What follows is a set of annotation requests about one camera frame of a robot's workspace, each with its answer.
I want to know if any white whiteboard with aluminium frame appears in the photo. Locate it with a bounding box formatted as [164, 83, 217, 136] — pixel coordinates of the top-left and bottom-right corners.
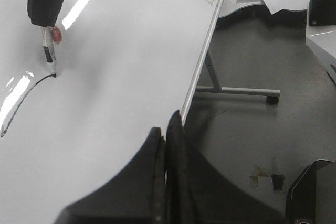
[1, 0, 222, 223]

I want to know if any black box on floor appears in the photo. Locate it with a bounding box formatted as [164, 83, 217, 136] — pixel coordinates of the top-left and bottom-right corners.
[285, 159, 333, 223]

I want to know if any grey table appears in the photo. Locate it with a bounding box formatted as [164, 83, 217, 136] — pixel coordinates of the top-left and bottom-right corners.
[306, 0, 336, 83]

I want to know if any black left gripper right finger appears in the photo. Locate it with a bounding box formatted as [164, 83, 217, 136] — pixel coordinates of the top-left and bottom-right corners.
[166, 111, 287, 223]

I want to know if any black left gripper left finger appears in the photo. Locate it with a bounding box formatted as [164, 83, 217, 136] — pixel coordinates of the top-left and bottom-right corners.
[55, 127, 165, 223]

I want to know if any grey whiteboard stand leg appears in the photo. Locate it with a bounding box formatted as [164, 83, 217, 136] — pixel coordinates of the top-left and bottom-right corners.
[195, 50, 281, 105]

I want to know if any whiteboard marker with black tape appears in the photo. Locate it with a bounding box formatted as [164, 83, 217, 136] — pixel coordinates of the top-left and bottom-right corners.
[41, 26, 62, 77]

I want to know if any black object on table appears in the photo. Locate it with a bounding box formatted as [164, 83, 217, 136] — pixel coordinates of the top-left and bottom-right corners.
[309, 0, 335, 26]

